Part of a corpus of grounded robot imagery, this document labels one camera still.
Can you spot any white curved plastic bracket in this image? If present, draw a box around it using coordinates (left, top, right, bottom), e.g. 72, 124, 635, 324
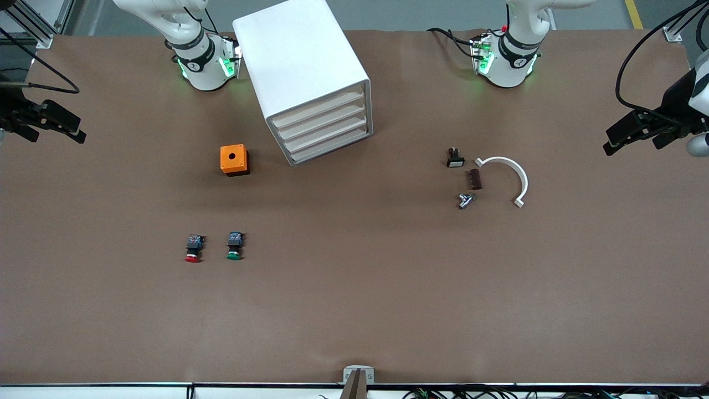
475, 156, 529, 209

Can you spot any white drawer cabinet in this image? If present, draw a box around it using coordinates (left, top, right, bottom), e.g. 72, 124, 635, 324
232, 0, 374, 167

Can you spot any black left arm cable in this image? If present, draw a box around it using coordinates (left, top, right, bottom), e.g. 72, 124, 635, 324
615, 0, 709, 125

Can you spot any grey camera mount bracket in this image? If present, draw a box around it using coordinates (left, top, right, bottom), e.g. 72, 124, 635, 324
339, 365, 375, 399

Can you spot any white table edge rail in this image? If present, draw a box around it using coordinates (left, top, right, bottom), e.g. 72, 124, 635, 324
0, 383, 709, 399

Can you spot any aluminium frame profile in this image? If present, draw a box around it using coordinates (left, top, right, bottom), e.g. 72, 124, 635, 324
0, 0, 75, 49
662, 0, 709, 44

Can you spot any orange button enclosure box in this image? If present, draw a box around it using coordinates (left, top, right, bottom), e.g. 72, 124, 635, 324
220, 144, 250, 177

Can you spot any red mushroom push button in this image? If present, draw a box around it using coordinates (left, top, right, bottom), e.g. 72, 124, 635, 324
184, 234, 205, 263

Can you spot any black cable bundle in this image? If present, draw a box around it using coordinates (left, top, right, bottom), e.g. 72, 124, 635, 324
403, 387, 629, 399

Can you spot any black base cable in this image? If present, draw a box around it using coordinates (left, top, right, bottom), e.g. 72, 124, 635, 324
427, 27, 478, 57

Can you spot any white plastic drawer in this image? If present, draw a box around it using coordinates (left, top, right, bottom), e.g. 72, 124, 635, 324
268, 90, 366, 129
281, 115, 369, 153
288, 126, 371, 165
275, 103, 367, 140

